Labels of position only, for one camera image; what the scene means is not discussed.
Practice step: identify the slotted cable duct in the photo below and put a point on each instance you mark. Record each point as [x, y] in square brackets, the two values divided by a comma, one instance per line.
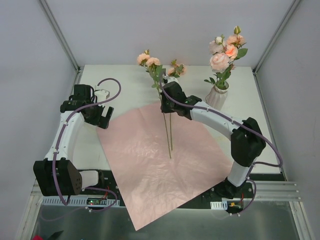
[81, 202]
[226, 204]

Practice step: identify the left aluminium side rail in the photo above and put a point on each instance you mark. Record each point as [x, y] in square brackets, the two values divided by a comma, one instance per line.
[65, 138]

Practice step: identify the aluminium frame post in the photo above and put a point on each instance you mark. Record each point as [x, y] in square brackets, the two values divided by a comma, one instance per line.
[59, 34]
[283, 23]

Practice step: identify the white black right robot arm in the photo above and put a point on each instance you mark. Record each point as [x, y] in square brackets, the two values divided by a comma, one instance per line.
[245, 145]

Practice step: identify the small peach rose stem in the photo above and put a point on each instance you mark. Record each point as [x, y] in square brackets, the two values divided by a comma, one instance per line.
[152, 66]

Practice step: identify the peach rose stem leafy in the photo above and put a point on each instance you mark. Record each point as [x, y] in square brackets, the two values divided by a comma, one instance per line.
[176, 71]

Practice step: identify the white ribbed ceramic vase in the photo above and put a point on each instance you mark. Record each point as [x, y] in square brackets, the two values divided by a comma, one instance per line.
[217, 97]

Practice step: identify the orange rose stem with bud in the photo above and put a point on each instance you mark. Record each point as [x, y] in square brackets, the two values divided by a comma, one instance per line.
[233, 47]

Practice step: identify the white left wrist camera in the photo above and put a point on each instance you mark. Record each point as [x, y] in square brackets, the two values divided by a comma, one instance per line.
[101, 94]

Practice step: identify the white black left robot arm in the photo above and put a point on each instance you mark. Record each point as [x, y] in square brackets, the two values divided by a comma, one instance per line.
[56, 170]

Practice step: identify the right aluminium frame post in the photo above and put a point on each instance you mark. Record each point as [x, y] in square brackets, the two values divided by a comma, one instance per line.
[283, 23]

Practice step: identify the pale pink rose stem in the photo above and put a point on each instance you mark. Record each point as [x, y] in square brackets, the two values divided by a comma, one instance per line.
[218, 62]

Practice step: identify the right slotted cable duct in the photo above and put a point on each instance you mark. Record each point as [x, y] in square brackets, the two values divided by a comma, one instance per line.
[226, 204]

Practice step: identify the aluminium front frame rail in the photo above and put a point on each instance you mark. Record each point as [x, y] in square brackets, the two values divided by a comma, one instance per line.
[265, 191]

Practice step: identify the pink wrapping paper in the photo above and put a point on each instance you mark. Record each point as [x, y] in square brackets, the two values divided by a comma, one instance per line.
[152, 181]

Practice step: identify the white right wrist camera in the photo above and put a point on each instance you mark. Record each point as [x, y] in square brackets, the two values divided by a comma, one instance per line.
[169, 79]

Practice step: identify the left aluminium frame post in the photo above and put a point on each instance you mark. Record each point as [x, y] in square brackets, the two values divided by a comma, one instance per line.
[59, 34]

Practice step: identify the red object at bottom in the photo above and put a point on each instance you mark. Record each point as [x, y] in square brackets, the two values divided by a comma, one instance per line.
[37, 237]

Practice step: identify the aluminium side rail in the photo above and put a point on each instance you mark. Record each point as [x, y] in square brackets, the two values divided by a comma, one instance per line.
[65, 138]
[268, 121]

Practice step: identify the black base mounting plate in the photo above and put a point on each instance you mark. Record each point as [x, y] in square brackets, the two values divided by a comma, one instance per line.
[202, 201]

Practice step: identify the right aluminium side rail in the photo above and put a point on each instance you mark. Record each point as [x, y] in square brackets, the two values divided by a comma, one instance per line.
[268, 121]

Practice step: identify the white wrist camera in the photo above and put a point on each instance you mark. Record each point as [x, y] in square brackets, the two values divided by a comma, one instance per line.
[101, 94]
[169, 79]

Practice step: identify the left slotted cable duct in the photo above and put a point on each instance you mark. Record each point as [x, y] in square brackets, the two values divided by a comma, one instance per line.
[81, 202]

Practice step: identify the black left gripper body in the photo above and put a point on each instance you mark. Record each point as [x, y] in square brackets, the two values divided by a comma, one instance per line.
[100, 116]

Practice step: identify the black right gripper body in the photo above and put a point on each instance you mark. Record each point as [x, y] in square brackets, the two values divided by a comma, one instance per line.
[165, 106]

